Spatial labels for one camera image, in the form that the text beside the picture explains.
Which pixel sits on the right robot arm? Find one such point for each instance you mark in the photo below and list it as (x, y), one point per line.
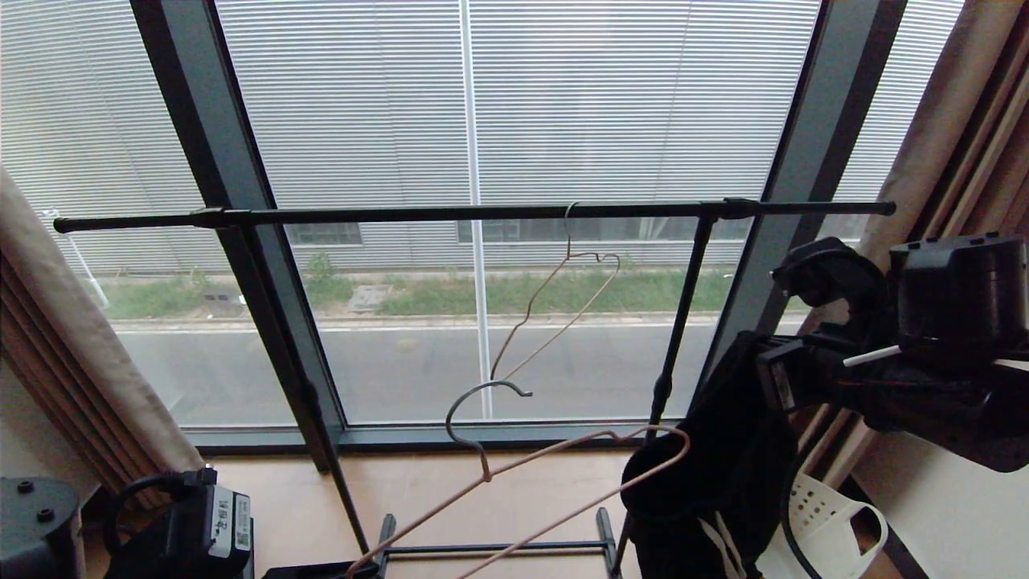
(957, 305)

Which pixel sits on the black trousers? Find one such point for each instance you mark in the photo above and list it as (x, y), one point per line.
(707, 450)

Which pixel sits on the white laundry basket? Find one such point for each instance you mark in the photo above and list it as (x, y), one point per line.
(828, 523)

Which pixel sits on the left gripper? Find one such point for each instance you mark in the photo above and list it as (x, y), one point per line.
(177, 539)

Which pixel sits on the pink clothes hanger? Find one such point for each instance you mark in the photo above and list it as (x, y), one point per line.
(485, 470)
(567, 237)

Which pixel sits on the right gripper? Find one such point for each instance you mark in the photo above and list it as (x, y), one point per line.
(820, 378)

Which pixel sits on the beige curtain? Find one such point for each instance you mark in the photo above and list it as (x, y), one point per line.
(64, 322)
(949, 96)

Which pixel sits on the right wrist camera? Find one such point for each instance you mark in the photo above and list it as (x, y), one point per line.
(828, 273)

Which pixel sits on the window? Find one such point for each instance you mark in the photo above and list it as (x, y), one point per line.
(362, 121)

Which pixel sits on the black clothes rack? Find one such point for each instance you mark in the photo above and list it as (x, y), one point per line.
(402, 214)

